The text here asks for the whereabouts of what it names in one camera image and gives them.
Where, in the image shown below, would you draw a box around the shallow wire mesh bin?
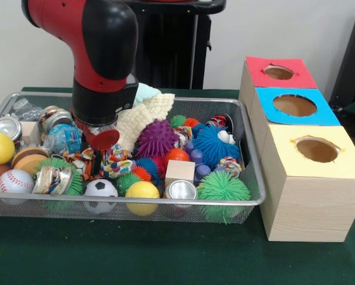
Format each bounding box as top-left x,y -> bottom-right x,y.
0,91 -> 267,224

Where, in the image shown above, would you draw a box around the blue globe ball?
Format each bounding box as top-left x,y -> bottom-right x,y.
44,123 -> 83,155

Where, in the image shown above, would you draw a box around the mint green cloth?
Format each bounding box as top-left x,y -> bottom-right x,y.
133,83 -> 161,109

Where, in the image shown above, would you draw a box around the black chair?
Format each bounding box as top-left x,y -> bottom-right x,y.
329,6 -> 355,116

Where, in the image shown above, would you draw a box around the small silver can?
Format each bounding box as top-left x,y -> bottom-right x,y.
164,179 -> 198,202

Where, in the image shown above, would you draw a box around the purple spiky toy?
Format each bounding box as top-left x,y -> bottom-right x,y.
135,119 -> 179,158

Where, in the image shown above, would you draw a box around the white baseball toy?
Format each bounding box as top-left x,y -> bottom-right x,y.
0,169 -> 35,195

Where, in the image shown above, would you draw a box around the pale wooden cube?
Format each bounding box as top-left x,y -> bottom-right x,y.
164,160 -> 196,188

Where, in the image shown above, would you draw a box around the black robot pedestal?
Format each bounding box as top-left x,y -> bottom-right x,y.
127,0 -> 227,90

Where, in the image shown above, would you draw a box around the orange striped tiger toy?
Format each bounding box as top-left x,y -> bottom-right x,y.
65,148 -> 107,180

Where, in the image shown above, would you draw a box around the pale yellow cloth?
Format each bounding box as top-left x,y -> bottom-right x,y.
115,93 -> 175,155

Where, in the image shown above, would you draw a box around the wooden box three holes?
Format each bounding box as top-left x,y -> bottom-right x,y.
239,56 -> 355,243

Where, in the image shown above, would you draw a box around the black white soccer ball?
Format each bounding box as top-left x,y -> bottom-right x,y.
84,179 -> 119,214

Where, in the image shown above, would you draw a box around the plain green spiky ball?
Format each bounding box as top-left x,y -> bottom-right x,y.
196,170 -> 251,223

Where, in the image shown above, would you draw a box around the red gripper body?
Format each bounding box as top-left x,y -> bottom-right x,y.
74,116 -> 121,151

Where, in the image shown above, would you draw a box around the dark blue spiky ball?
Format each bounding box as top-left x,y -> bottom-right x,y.
192,123 -> 240,170

